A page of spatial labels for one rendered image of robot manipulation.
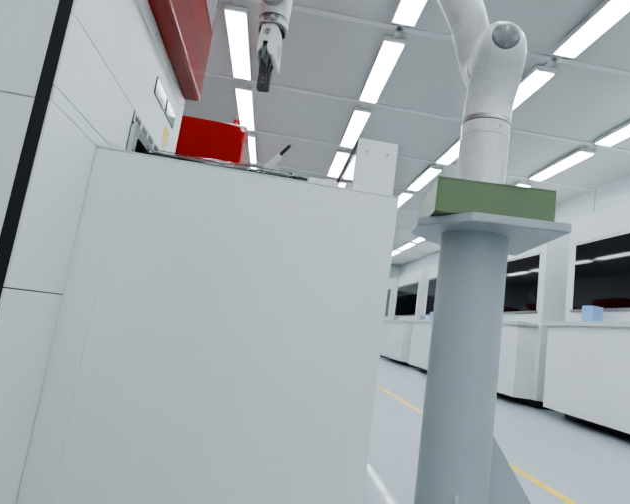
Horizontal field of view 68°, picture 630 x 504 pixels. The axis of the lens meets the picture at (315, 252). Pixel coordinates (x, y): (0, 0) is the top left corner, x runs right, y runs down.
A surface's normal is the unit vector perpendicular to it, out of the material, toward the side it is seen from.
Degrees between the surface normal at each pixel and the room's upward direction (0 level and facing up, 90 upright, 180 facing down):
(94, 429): 90
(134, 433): 90
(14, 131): 90
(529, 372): 90
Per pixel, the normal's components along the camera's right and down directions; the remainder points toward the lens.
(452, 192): -0.05, -0.16
